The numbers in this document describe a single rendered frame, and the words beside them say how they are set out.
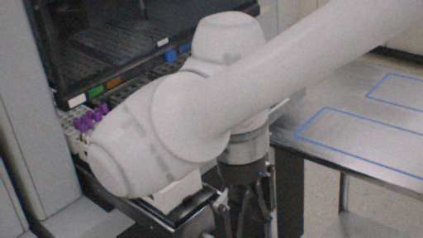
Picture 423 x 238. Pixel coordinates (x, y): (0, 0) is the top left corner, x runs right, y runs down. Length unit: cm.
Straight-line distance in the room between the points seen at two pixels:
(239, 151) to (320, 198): 149
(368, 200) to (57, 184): 143
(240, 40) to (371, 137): 55
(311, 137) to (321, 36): 65
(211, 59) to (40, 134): 50
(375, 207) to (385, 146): 110
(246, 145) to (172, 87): 20
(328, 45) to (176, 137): 18
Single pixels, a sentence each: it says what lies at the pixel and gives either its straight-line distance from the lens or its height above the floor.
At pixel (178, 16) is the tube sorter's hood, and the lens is 114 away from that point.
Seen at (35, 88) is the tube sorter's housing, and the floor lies 103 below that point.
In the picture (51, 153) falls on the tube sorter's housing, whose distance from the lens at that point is 105.
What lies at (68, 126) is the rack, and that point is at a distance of 116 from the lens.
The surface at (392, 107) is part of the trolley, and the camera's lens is 121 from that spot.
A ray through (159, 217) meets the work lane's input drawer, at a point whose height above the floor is 80.
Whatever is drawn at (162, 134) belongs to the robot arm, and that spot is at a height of 116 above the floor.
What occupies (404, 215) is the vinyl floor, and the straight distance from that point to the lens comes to 214.
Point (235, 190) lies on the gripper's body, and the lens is 75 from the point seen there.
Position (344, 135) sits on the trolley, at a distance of 109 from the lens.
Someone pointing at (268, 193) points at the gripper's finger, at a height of 88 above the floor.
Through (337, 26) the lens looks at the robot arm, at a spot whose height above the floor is 127.
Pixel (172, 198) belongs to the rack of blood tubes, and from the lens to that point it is 92.
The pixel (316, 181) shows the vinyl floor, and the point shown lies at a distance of 225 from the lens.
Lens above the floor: 143
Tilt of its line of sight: 32 degrees down
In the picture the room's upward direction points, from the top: 7 degrees counter-clockwise
